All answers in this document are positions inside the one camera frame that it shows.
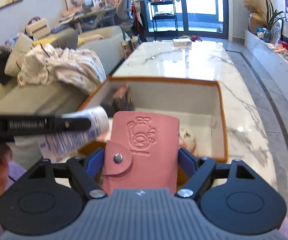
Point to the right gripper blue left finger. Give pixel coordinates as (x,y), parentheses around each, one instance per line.
(82,174)

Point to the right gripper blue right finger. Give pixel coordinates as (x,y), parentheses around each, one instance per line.
(199,172)

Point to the floral white bottle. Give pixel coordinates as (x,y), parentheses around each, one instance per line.
(59,145)

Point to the pink leather card wallet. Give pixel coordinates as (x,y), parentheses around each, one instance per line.
(142,152)

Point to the white pink panda plush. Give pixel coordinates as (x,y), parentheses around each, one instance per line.
(187,140)

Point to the orange cardboard storage box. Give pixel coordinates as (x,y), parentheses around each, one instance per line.
(197,104)

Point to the white patterned blanket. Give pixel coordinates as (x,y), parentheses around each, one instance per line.
(44,65)

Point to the yellow cushion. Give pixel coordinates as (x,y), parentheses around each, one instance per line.
(44,41)

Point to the cream handbag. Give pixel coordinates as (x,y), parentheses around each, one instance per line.
(37,28)

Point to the grey knitted cushion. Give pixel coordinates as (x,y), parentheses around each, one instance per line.
(67,40)

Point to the beige sofa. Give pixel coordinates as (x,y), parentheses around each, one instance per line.
(59,97)

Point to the white small box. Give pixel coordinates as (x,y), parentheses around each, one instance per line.
(182,42)

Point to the cluttered desk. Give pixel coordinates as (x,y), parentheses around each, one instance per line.
(87,14)

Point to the black metal shelf rack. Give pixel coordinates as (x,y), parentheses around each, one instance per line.
(162,15)

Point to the brown ceramic vase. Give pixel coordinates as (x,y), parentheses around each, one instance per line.
(255,20)

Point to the grey office chair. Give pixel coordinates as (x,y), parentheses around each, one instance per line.
(125,14)

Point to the green potted plant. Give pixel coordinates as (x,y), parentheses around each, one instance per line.
(272,17)

